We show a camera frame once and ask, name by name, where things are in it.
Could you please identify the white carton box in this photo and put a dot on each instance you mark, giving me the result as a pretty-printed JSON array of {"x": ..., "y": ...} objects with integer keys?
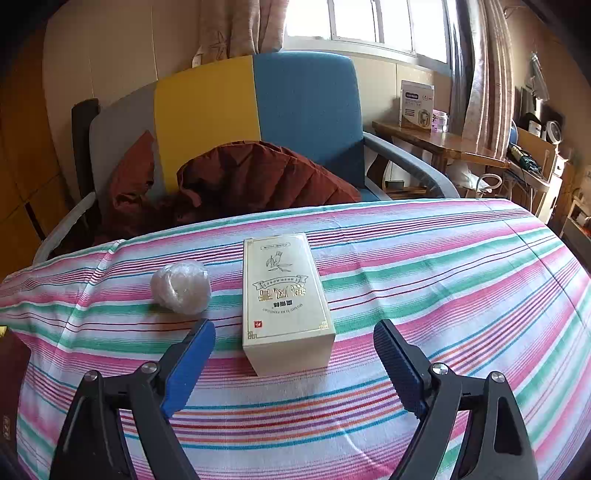
[{"x": 415, "y": 104}]

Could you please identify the wooden wardrobe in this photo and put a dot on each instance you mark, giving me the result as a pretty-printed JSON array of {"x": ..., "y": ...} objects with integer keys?
[{"x": 23, "y": 161}]

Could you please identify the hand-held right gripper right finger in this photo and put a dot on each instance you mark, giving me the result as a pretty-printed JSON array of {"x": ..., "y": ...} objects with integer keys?
[{"x": 397, "y": 364}]

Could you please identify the small glass jar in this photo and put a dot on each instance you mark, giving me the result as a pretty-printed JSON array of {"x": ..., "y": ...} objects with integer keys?
[{"x": 440, "y": 122}]

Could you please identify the clear plastic wrap ball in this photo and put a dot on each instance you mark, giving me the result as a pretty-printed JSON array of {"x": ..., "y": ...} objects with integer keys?
[{"x": 182, "y": 286}]

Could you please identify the maroon padded jacket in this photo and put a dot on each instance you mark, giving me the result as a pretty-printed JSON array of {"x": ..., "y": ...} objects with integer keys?
[{"x": 268, "y": 180}]

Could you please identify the cream cardboard box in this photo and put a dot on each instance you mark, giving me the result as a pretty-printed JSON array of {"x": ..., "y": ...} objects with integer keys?
[{"x": 286, "y": 295}]

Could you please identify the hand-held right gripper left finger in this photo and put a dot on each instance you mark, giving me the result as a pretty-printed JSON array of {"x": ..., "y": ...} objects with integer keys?
[{"x": 189, "y": 369}]

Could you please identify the window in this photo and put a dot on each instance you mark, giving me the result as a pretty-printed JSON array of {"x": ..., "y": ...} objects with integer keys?
[{"x": 369, "y": 23}]

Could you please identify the beige patterned curtain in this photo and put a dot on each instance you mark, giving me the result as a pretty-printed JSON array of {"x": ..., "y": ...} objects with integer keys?
[
  {"x": 240, "y": 27},
  {"x": 485, "y": 69}
]

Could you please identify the brown cardboard box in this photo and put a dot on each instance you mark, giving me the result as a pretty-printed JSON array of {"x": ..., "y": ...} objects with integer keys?
[{"x": 535, "y": 147}]

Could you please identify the grey yellow blue armchair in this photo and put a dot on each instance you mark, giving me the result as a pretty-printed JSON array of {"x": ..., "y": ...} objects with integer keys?
[{"x": 300, "y": 101}]

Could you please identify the striped bedsheet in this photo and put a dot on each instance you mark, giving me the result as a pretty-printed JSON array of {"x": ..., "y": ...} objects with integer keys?
[{"x": 438, "y": 277}]

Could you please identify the small white fan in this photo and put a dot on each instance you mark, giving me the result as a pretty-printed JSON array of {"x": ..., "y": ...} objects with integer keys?
[{"x": 554, "y": 131}]

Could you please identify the wooden side table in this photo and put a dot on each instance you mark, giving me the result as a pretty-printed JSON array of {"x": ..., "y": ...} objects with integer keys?
[{"x": 443, "y": 143}]

